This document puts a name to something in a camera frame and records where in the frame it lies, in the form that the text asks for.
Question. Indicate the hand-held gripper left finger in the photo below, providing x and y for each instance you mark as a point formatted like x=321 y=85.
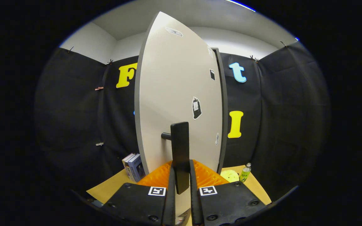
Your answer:
x=143 y=204

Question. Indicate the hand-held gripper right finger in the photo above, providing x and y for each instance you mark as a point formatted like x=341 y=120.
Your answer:
x=228 y=202

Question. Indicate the grey shoe cabinet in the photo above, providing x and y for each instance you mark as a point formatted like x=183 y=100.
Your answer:
x=224 y=110

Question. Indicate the yellow pineapple plush toy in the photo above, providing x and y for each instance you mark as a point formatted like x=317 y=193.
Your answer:
x=229 y=175

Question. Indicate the green drink bottle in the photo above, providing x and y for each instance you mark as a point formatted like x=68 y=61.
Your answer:
x=245 y=174

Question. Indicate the blue book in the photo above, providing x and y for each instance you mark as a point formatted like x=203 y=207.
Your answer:
x=137 y=168

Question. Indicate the white book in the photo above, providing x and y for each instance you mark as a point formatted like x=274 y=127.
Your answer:
x=126 y=161

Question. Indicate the black backdrop cloth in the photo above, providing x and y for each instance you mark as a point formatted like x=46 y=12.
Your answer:
x=287 y=119

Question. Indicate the ceiling light strip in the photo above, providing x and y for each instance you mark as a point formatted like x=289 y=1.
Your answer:
x=239 y=4

